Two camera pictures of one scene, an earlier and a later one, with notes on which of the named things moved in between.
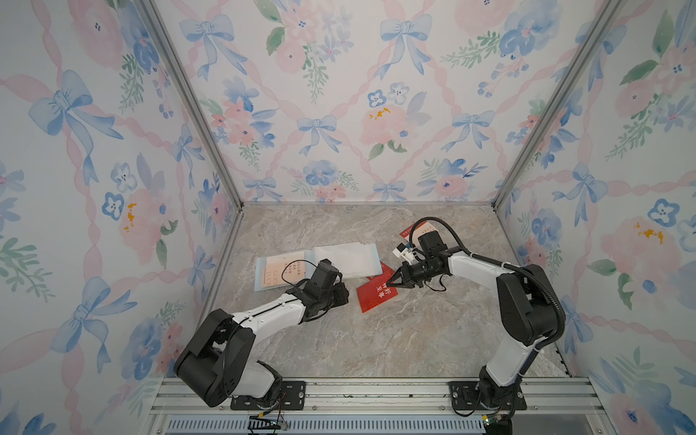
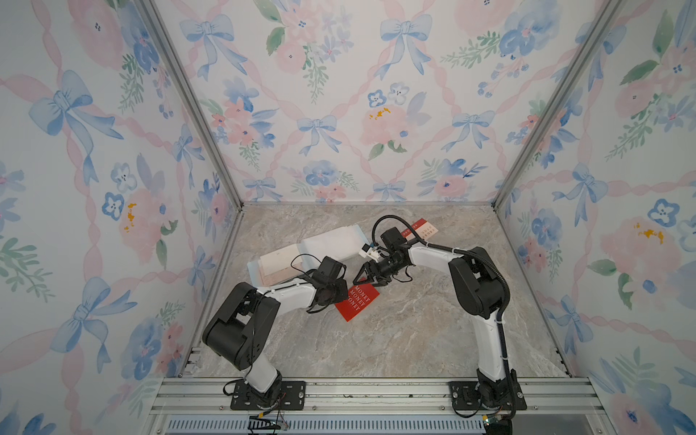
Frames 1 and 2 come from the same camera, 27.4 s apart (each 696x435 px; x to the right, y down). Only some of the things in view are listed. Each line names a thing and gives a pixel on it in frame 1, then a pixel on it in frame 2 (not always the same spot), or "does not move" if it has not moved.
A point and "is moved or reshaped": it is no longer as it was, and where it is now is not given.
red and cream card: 420,228 does not move
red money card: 381,279 is moved or reshaped
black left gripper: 343,296 does not move
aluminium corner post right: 604,21 does not move
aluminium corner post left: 161,28 does not move
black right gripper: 407,280 -> 367,266
